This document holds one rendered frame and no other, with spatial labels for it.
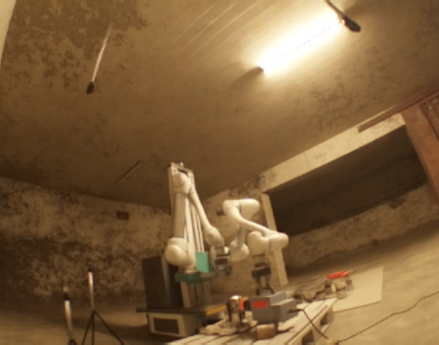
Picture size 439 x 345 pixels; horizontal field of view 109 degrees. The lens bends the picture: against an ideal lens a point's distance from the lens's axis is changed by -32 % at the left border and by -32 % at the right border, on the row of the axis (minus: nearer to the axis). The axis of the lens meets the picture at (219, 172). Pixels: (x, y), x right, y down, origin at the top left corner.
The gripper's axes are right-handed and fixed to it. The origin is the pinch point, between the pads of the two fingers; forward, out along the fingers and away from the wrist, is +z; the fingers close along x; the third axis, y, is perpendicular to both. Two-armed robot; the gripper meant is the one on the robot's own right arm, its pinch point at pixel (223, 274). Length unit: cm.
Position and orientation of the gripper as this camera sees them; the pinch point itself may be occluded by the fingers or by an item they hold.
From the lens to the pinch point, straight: 192.6
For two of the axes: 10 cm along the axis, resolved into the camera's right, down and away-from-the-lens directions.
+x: -5.8, -2.5, -7.7
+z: 1.6, 8.9, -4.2
